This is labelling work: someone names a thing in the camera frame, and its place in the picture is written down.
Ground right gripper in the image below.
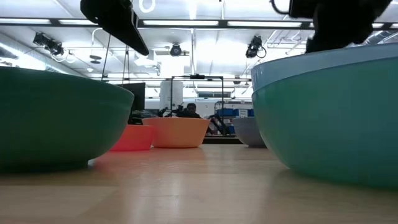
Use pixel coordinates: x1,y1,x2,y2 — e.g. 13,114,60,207
289,0,393,54

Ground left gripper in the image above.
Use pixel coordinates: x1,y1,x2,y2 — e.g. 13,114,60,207
80,0,150,57

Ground light blue bowl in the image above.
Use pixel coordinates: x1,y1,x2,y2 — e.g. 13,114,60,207
250,42,398,93

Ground coral red bowl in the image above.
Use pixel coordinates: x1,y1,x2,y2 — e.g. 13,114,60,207
108,124,155,152

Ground dark green bowl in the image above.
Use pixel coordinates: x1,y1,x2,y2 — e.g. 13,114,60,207
0,66,135,172

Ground orange bowl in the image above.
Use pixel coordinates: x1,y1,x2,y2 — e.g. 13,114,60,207
142,116,211,149

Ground grey bowl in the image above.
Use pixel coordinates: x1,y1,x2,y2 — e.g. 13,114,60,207
232,116,267,148

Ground ceiling light strip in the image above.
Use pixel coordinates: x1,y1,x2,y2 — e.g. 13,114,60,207
226,20,303,29
142,19,220,27
58,19,98,26
0,18,52,26

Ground black monitor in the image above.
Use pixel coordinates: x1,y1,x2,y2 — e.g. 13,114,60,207
116,82,147,113

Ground white column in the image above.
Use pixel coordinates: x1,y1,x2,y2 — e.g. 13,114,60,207
159,80,185,110

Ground teal bowl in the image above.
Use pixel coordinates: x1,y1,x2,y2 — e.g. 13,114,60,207
251,57,398,189

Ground person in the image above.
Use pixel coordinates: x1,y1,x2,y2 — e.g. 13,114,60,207
177,102,203,119

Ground blue storage bins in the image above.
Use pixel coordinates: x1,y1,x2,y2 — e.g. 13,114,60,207
216,108,254,118

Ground white ring light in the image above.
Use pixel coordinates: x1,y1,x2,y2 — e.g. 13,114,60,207
138,0,157,14

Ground ceiling camera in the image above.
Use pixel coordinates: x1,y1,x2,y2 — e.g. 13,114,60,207
32,31,65,57
245,35,267,60
169,43,183,58

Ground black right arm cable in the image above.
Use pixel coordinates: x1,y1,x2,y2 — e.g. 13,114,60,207
269,0,290,16

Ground black background frame stand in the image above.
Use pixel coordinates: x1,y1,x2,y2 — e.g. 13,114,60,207
170,74,225,136

